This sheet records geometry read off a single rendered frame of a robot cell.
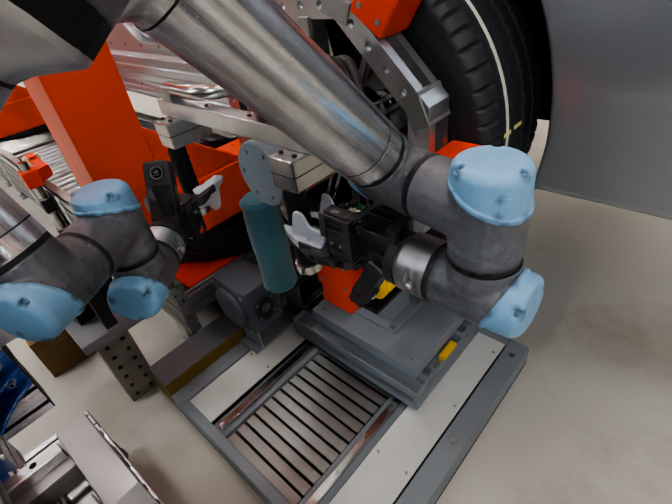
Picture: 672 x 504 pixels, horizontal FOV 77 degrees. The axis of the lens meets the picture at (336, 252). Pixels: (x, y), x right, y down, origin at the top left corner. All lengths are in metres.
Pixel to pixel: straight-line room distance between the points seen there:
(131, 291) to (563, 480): 1.14
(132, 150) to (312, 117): 0.85
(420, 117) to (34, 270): 0.54
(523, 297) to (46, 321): 0.47
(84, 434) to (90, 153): 0.72
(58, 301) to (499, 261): 0.44
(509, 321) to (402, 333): 0.85
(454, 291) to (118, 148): 0.91
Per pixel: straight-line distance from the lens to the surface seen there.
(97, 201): 0.59
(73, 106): 1.12
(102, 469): 0.55
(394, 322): 1.30
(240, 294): 1.24
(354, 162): 0.41
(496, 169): 0.39
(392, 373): 1.29
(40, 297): 0.51
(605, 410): 1.51
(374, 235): 0.52
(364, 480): 1.21
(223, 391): 1.45
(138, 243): 0.62
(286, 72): 0.34
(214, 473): 1.41
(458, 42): 0.74
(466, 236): 0.41
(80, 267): 0.54
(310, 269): 0.68
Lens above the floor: 1.18
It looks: 36 degrees down
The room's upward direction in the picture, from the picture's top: 9 degrees counter-clockwise
